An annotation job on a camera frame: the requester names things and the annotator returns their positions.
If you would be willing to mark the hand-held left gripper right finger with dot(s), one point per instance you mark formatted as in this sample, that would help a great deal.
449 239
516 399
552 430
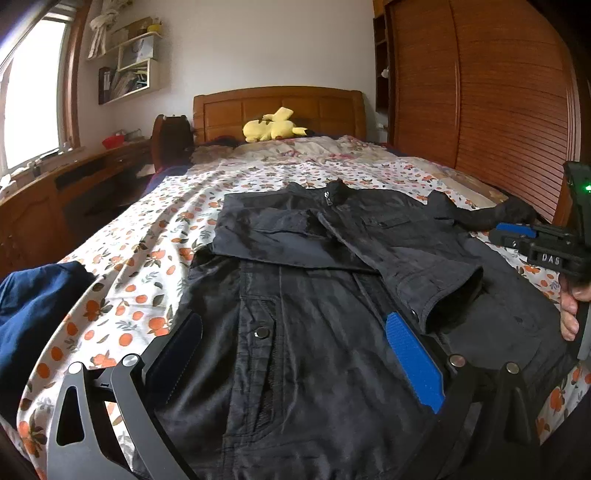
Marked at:
411 360

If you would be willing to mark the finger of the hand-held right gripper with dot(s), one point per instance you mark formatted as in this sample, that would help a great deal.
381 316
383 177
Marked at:
515 229

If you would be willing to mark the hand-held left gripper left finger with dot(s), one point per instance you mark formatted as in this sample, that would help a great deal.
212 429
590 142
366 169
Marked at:
181 351

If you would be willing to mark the black jacket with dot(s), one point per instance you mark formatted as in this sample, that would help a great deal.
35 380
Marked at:
314 332

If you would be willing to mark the person's right hand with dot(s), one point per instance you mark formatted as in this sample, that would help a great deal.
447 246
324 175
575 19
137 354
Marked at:
570 307

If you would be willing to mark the orange-print white bedsheet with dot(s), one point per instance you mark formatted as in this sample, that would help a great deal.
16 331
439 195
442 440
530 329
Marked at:
152 258

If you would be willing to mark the wooden wardrobe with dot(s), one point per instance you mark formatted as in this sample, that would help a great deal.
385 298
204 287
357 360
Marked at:
485 92

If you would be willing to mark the navy blue garment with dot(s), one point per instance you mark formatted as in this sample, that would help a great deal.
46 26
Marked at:
32 314

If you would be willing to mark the wooden desk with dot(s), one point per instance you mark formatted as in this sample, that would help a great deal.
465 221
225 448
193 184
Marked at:
27 221

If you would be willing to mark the floral patchwork quilt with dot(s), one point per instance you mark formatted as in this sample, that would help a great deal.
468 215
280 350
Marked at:
323 147

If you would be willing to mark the brown chair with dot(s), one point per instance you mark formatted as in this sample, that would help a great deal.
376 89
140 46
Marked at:
173 134

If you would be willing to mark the red bowl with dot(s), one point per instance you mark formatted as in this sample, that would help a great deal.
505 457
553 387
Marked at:
113 142

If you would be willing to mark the yellow plush toy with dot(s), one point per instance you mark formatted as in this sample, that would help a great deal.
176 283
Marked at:
263 129

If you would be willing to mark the wooden headboard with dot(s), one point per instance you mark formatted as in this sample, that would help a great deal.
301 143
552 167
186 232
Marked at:
221 110

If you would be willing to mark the black binder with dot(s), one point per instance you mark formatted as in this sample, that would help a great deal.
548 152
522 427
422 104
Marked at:
104 85

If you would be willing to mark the window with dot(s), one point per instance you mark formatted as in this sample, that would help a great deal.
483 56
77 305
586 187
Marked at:
37 92

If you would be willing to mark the white hanging cloth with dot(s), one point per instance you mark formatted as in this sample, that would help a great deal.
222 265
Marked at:
102 27

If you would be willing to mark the white wall shelf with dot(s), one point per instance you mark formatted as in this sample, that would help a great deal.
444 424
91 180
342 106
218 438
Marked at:
157 74

